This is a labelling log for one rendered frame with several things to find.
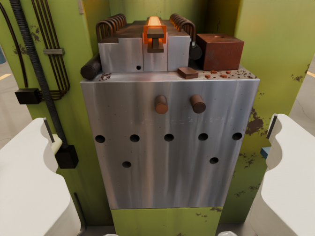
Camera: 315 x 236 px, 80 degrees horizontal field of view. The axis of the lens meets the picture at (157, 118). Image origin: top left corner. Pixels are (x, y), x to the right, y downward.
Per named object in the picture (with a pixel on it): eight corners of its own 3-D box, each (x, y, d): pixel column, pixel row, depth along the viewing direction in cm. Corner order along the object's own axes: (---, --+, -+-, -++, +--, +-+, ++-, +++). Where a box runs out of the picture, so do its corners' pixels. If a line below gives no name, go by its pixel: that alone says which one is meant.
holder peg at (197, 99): (205, 114, 39) (206, 102, 38) (192, 114, 39) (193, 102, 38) (201, 105, 43) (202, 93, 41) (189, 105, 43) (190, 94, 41)
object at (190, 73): (176, 72, 44) (177, 67, 43) (189, 71, 44) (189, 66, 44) (185, 79, 40) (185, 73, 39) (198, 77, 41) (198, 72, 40)
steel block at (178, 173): (223, 206, 63) (261, 79, 40) (109, 209, 63) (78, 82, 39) (193, 118, 111) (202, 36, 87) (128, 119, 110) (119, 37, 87)
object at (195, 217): (206, 267, 88) (223, 207, 63) (124, 269, 88) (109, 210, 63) (187, 173, 136) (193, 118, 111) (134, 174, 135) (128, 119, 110)
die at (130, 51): (187, 71, 45) (190, 32, 40) (102, 72, 44) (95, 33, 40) (172, 40, 80) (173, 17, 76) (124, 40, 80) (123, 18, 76)
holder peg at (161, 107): (168, 114, 39) (168, 103, 38) (154, 114, 39) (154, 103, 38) (167, 105, 43) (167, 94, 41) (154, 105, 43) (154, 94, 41)
